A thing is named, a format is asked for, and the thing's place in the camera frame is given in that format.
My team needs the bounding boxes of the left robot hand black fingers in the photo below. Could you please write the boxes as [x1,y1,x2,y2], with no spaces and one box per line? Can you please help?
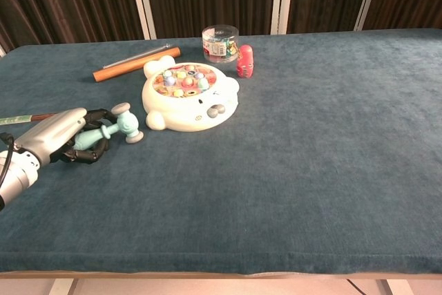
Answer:
[15,107,120,166]

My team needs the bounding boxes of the teal toy hammer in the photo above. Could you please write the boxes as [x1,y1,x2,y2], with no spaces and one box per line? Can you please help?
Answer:
[74,102,145,151]

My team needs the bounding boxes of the cream bear whack-a-mole toy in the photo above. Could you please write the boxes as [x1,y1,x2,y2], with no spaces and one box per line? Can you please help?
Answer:
[141,55,240,133]

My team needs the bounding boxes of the wrapped brown chopsticks pack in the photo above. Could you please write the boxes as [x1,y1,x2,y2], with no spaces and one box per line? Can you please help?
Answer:
[0,112,58,126]

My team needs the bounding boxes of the brown wooden rod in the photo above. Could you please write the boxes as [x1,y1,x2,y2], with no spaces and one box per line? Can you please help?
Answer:
[92,48,182,83]

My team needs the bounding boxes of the white table leg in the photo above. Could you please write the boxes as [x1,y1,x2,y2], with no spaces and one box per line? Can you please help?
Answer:
[48,278,79,295]
[383,279,412,295]

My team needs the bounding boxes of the clear jar of binder clips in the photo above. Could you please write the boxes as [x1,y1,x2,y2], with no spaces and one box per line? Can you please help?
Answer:
[201,24,241,64]

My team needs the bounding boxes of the red nesting doll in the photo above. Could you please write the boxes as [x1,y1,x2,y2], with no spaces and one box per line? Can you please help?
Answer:
[236,44,255,79]

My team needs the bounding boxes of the blue table cloth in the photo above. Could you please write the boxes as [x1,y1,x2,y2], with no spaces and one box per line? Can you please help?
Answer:
[0,28,442,275]

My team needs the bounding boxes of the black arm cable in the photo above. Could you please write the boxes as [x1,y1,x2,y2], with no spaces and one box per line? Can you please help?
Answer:
[0,131,15,189]

